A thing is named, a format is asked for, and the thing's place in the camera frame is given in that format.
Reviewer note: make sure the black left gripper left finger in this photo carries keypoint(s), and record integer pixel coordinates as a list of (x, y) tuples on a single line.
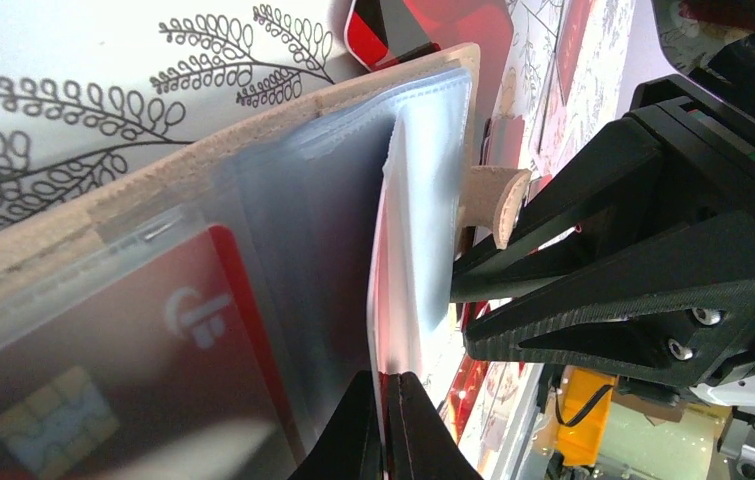
[(349, 447)]

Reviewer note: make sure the floral patterned table mat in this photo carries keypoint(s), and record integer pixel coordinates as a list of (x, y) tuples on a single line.
[(93, 91)]

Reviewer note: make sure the red magnetic stripe card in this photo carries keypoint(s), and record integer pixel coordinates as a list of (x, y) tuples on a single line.
[(393, 332)]

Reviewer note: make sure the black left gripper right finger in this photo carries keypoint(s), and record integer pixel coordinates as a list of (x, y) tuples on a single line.
[(418, 443)]

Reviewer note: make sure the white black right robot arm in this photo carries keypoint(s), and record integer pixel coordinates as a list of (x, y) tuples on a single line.
[(619, 225)]

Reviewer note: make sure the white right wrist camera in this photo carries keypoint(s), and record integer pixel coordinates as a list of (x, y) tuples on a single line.
[(712, 43)]

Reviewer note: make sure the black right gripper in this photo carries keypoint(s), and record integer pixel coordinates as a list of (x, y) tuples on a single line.
[(678, 308)]

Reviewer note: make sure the beige leather card holder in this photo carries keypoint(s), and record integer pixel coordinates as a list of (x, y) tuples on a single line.
[(299, 187)]

